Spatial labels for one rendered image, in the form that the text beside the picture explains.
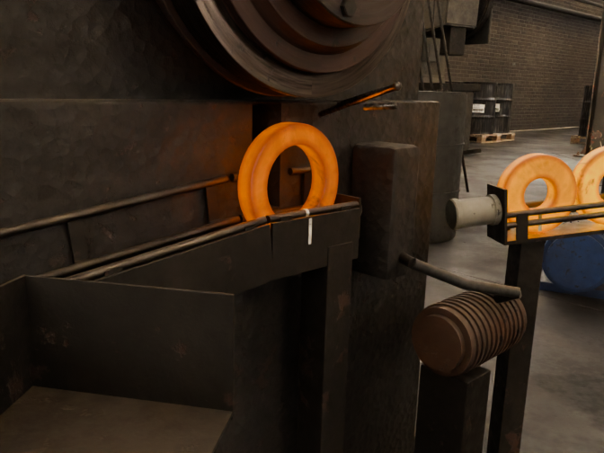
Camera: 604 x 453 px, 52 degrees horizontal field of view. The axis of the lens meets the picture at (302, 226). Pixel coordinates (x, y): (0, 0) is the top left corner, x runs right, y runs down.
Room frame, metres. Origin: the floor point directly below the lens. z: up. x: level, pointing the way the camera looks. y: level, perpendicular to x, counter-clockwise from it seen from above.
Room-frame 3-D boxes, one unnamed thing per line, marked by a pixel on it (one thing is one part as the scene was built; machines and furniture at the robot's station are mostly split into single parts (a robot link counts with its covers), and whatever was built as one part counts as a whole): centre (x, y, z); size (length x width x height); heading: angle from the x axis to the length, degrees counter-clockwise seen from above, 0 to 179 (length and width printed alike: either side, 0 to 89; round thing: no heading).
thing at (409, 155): (1.10, -0.14, 0.68); 0.11 x 0.08 x 0.24; 44
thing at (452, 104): (3.80, -0.68, 0.45); 0.59 x 0.59 x 0.89
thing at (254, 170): (0.93, 0.02, 0.75); 0.18 x 0.03 x 0.18; 134
